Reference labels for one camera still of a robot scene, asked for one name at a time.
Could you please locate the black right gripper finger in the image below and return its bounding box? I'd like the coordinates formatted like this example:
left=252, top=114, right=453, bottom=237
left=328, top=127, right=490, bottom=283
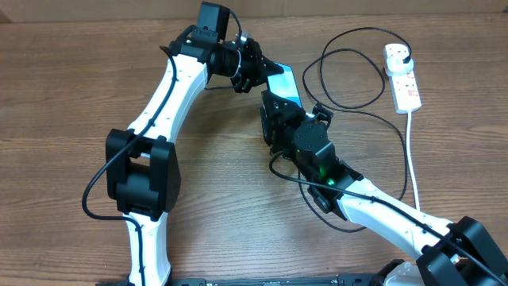
left=261, top=90, right=304, bottom=115
left=260, top=106, right=278, bottom=145

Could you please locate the blue Galaxy smartphone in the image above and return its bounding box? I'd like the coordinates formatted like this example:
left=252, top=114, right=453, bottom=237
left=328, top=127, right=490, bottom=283
left=267, top=63, right=302, bottom=107

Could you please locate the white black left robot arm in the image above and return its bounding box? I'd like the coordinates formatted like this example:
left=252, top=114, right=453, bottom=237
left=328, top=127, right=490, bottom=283
left=106, top=2, right=290, bottom=285

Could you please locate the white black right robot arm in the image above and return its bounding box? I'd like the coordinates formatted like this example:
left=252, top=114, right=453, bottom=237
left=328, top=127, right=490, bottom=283
left=260, top=91, right=507, bottom=285

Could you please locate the white charger plug adapter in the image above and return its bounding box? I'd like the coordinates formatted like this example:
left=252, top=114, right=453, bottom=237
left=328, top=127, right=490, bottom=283
left=385, top=56, right=414, bottom=76

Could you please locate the white power strip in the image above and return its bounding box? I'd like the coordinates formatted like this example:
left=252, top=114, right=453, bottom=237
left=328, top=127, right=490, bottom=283
left=383, top=43, right=422, bottom=115

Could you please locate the black USB charging cable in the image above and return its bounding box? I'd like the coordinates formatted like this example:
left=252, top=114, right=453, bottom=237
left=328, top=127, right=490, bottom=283
left=296, top=26, right=413, bottom=234

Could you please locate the white power strip cord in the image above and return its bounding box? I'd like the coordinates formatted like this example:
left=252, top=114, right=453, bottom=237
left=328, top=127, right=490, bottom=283
left=404, top=111, right=421, bottom=211

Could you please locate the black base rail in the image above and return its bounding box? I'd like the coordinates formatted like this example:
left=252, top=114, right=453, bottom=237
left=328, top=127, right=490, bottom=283
left=94, top=272, right=382, bottom=286

